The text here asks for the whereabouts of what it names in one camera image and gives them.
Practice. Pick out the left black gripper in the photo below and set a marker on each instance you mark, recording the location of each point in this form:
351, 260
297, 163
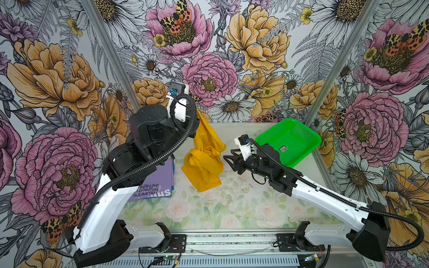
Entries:
188, 121

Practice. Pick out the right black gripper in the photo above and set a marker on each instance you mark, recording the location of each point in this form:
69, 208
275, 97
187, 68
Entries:
238, 162

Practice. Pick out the yellow t-shirt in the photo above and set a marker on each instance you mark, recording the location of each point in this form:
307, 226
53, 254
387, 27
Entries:
203, 165

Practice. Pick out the green plastic basket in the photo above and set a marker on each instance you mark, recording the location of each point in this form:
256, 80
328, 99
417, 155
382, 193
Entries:
291, 139

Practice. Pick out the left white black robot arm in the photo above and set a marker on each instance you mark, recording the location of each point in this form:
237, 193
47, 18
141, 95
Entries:
157, 132

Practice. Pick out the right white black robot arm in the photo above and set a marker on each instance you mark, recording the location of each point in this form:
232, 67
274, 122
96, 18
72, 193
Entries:
364, 227

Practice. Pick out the folded purple t-shirt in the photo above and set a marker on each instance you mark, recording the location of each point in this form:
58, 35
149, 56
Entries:
159, 184

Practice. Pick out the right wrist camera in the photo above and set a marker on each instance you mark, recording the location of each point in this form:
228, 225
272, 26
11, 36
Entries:
244, 145

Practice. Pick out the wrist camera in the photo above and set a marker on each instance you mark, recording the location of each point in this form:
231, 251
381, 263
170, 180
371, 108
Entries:
176, 88
244, 145

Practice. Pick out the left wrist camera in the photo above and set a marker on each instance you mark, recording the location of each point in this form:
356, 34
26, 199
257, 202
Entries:
176, 88

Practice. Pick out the aluminium front rail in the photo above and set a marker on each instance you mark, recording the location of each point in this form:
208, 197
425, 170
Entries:
228, 241

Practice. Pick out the left aluminium corner post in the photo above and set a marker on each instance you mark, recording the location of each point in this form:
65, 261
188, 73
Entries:
104, 37

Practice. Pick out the aluminium corner post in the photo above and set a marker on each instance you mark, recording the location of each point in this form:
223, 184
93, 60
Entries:
356, 32
104, 37

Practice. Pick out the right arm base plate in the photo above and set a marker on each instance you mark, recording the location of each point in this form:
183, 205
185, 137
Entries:
289, 242

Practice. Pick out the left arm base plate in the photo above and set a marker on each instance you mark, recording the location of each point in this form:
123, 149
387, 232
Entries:
175, 244

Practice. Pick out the right aluminium corner post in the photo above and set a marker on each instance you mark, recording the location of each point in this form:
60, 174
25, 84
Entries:
356, 32

